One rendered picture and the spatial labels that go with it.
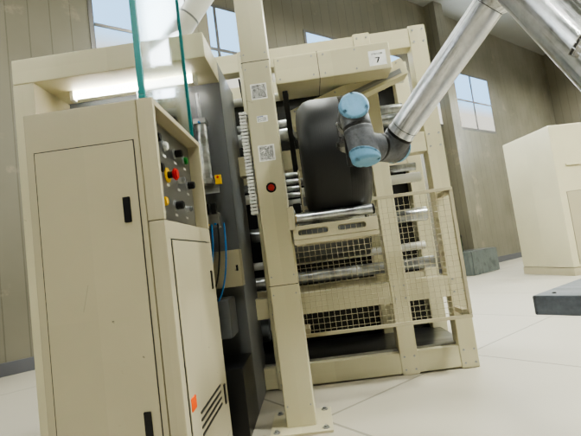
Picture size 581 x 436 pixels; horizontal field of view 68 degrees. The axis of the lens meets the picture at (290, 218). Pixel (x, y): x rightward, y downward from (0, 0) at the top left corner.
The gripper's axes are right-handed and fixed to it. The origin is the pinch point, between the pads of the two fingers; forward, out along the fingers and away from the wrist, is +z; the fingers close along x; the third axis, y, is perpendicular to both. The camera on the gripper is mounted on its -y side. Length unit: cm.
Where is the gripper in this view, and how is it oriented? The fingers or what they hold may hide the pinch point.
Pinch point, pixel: (347, 151)
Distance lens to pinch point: 168.1
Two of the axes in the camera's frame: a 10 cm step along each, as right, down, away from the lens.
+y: -1.2, -9.7, 2.1
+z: 0.6, 2.0, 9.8
